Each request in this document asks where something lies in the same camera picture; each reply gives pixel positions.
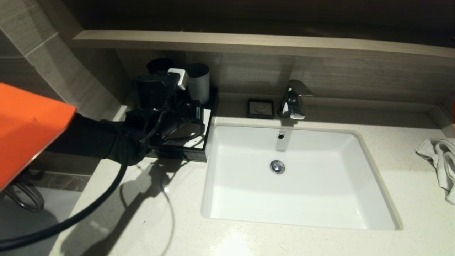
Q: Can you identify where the black square soap dish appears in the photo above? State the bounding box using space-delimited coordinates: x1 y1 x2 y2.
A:
247 99 274 120

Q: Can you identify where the white rectangular sink basin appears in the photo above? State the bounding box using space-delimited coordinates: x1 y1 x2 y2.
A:
201 123 402 230

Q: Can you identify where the grey plastic cup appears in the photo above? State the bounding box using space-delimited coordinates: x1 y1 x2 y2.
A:
186 63 210 105

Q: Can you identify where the grey toilet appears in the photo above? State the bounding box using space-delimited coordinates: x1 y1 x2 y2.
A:
0 203 71 256

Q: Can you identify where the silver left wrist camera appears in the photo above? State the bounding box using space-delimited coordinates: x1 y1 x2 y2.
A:
167 68 189 91

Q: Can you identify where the black plastic cup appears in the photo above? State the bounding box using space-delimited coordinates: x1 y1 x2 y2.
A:
147 58 175 76

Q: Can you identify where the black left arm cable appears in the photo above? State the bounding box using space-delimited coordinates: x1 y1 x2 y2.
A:
158 119 207 143

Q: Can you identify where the thick black arm hose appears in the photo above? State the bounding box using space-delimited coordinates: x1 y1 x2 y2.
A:
0 149 130 251

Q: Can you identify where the white crumpled towel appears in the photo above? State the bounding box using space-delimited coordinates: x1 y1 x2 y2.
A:
414 138 455 205

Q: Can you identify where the white rectangular mat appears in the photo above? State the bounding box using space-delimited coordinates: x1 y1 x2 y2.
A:
181 108 212 149

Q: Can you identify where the black looped hose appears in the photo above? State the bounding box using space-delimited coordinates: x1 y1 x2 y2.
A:
2 178 45 213

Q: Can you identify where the black amenity box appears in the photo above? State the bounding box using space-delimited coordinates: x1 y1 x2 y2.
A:
148 87 219 163

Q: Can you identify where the orange robot shoulder cover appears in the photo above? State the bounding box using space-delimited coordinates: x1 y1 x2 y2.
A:
0 82 77 191

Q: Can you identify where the chrome sink drain stopper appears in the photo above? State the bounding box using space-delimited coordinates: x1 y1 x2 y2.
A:
269 160 285 175

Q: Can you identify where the light wooden wall shelf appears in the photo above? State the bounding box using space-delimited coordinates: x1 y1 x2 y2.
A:
71 31 455 62

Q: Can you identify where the chrome faucet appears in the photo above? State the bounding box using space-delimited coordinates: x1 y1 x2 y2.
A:
278 80 313 121

